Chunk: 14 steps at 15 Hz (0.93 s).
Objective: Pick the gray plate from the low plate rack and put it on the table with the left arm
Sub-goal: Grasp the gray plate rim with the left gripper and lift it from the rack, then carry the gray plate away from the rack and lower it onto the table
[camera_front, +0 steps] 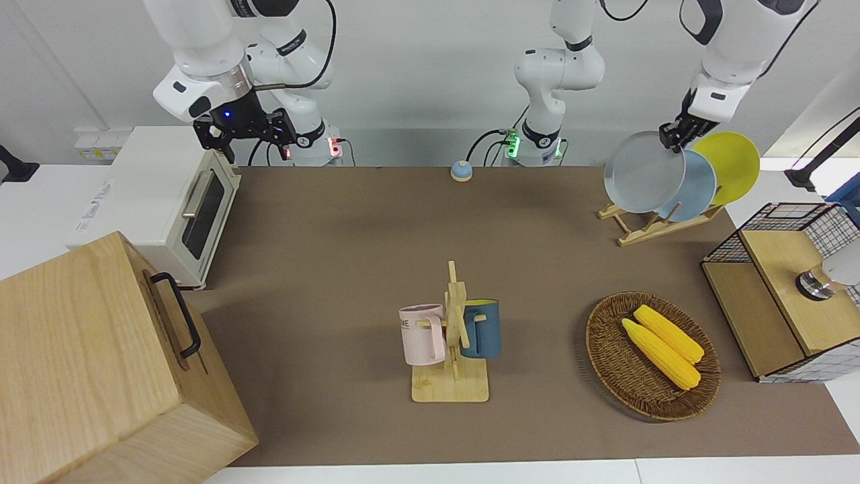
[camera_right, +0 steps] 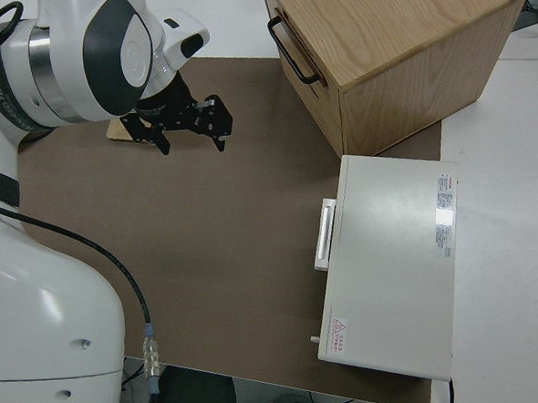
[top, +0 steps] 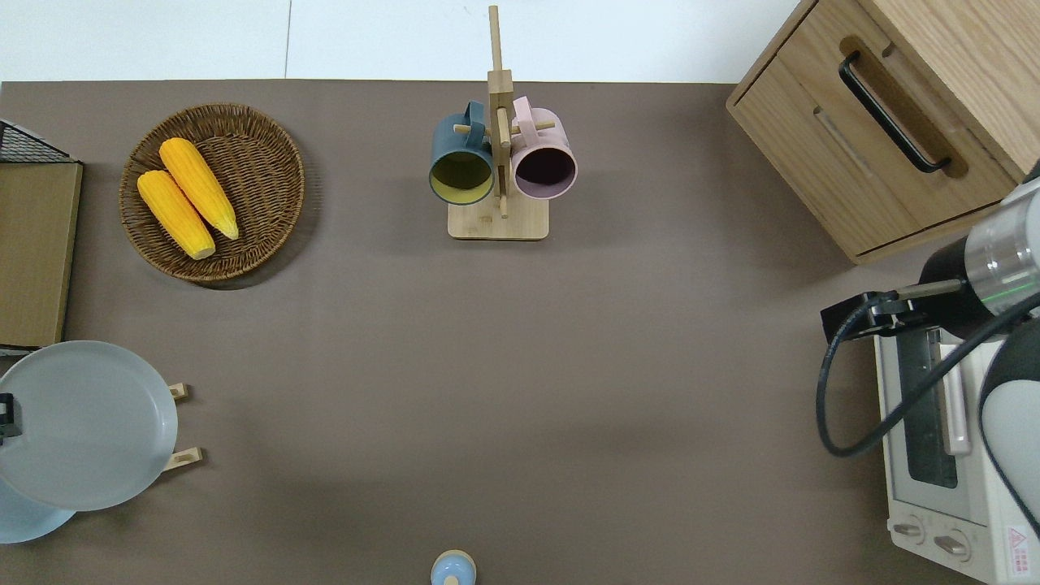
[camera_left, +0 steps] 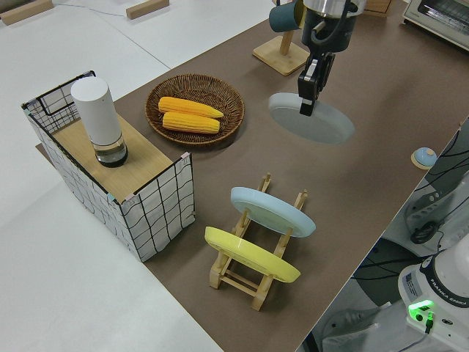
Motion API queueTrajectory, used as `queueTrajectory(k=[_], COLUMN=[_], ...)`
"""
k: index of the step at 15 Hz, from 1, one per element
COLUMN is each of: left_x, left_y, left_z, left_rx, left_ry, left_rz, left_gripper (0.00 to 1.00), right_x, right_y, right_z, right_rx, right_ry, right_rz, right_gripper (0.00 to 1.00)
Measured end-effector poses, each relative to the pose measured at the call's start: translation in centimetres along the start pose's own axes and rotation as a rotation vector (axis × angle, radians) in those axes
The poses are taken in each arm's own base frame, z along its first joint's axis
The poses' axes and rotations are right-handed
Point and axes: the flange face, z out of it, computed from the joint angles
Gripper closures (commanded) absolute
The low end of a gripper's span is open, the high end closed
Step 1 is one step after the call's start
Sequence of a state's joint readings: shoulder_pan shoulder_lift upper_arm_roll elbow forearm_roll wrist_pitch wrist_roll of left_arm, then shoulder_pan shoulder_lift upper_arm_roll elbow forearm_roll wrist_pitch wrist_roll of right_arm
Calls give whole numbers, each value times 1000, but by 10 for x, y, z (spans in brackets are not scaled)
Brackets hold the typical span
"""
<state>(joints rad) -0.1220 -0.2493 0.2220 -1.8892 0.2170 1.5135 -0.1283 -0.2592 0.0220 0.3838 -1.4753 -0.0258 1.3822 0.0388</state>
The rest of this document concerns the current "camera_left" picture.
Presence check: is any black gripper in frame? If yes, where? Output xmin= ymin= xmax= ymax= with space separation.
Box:
xmin=297 ymin=10 xmax=358 ymax=117

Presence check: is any gray plate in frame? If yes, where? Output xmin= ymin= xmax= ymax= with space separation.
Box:
xmin=267 ymin=92 xmax=355 ymax=145

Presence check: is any light blue plate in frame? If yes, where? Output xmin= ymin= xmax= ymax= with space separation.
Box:
xmin=230 ymin=186 xmax=317 ymax=239

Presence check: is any yellow plate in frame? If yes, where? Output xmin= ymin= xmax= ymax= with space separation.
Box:
xmin=204 ymin=226 xmax=302 ymax=284

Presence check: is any low wooden plate rack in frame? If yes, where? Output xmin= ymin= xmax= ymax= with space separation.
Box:
xmin=208 ymin=172 xmax=309 ymax=312

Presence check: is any wooden mug tree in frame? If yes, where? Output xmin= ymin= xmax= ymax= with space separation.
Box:
xmin=252 ymin=0 xmax=311 ymax=77

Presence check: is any dark blue mug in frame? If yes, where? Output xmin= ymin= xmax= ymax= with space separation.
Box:
xmin=269 ymin=0 xmax=306 ymax=33

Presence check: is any brown wicker basket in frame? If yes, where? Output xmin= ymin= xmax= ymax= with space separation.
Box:
xmin=145 ymin=74 xmax=245 ymax=147

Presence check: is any brown table mat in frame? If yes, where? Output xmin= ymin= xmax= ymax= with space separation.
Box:
xmin=34 ymin=0 xmax=469 ymax=352

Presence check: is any blue call bell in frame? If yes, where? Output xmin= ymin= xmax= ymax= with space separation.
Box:
xmin=413 ymin=147 xmax=437 ymax=169

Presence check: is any yellow corn cob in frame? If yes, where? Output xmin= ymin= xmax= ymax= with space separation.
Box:
xmin=161 ymin=111 xmax=221 ymax=135
xmin=158 ymin=96 xmax=224 ymax=119

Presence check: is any white toaster oven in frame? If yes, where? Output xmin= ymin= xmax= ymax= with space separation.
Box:
xmin=399 ymin=0 xmax=469 ymax=52

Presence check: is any wooden block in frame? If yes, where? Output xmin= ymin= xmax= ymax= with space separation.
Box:
xmin=125 ymin=0 xmax=170 ymax=20
xmin=0 ymin=0 xmax=54 ymax=26

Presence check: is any wooden shelf board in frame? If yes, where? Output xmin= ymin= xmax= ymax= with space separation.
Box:
xmin=51 ymin=115 xmax=173 ymax=195

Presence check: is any white cylinder grinder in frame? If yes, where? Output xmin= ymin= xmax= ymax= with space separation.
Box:
xmin=70 ymin=76 xmax=129 ymax=168

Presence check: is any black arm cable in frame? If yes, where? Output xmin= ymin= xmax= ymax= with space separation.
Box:
xmin=311 ymin=0 xmax=360 ymax=47

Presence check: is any coiled black cable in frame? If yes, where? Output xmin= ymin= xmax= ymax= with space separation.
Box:
xmin=410 ymin=221 xmax=437 ymax=246

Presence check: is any black wire grid basket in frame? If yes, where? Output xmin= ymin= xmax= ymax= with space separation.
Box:
xmin=21 ymin=69 xmax=196 ymax=263

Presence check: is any black base cable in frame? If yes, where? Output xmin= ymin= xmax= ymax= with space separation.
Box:
xmin=421 ymin=310 xmax=436 ymax=335

